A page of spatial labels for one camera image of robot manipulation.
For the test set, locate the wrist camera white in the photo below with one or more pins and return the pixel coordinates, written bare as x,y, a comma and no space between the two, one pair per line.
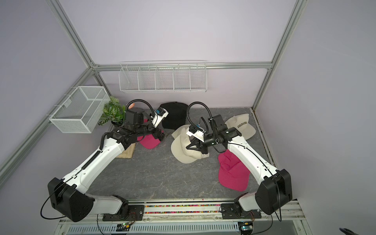
160,114
196,132

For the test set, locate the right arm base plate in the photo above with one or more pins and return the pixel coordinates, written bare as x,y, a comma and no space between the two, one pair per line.
234,211

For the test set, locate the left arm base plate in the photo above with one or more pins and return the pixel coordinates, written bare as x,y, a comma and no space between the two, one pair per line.
127,213

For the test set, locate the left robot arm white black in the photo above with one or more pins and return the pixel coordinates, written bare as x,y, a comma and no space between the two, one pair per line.
69,195

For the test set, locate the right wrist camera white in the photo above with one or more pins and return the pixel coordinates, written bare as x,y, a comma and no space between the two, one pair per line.
196,132

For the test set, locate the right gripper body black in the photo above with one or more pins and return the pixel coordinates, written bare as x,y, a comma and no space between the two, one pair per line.
209,140

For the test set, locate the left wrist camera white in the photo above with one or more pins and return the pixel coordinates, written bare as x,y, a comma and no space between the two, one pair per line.
160,114

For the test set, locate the white wire cube basket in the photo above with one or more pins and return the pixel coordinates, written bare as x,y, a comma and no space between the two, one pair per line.
81,110

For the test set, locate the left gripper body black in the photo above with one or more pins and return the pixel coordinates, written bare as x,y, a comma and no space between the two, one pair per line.
155,133

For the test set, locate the green circuit board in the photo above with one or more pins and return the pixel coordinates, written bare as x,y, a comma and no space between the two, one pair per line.
123,227
246,227

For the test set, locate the pink cap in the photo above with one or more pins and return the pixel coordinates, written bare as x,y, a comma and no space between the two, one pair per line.
232,174
148,141

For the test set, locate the long white wire shelf basket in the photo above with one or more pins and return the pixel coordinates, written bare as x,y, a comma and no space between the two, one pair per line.
163,76

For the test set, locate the black cap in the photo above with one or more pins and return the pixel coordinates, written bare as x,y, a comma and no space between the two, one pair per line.
177,113

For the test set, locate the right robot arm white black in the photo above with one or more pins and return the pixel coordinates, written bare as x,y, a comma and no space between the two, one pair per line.
274,186

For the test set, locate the green circuit board right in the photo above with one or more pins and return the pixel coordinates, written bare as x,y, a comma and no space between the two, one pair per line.
246,227

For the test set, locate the white slotted cable duct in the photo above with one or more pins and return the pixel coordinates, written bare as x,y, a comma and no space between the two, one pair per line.
156,228

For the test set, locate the cream cap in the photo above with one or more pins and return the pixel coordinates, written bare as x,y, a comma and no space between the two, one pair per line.
177,132
241,123
179,151

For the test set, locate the green artificial plant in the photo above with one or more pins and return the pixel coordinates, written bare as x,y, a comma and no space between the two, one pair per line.
113,112

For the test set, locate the green circuit board left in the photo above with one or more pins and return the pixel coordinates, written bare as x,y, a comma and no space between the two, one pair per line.
123,227

